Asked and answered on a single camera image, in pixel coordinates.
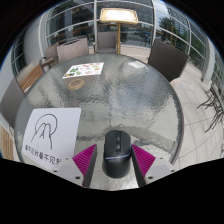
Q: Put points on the black metal frame chair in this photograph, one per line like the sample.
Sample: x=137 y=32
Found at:
x=213 y=100

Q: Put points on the colourful picture menu card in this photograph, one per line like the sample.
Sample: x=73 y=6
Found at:
x=83 y=70

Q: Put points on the white mouse pad with drawing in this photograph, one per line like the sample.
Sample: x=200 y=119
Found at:
x=50 y=133

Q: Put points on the black computer mouse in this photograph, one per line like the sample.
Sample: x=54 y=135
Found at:
x=116 y=156

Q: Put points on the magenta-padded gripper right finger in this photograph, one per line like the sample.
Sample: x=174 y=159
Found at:
x=160 y=168

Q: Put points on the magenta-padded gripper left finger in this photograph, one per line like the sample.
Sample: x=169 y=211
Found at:
x=68 y=170

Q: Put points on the golden menu stand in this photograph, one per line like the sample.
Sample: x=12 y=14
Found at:
x=118 y=15

